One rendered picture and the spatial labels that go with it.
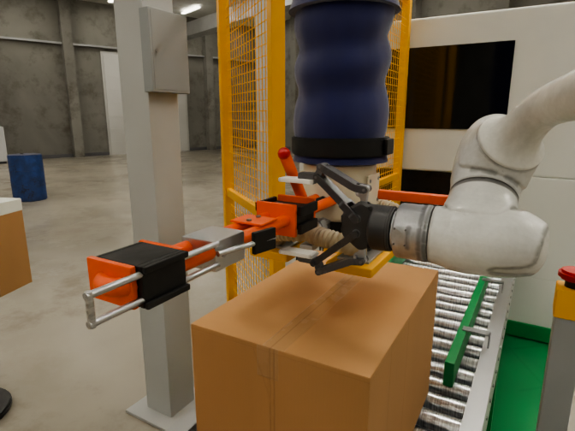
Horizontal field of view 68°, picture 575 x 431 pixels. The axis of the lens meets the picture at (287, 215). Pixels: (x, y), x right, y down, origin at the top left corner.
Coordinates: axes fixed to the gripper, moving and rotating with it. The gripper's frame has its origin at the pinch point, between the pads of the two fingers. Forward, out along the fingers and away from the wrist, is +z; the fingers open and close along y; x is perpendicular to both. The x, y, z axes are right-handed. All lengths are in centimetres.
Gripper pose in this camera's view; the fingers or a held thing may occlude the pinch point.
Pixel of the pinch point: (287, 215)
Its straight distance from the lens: 79.7
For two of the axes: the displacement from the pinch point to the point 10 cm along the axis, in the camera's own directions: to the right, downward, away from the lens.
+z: -8.7, -1.1, 4.8
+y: 0.0, 9.7, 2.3
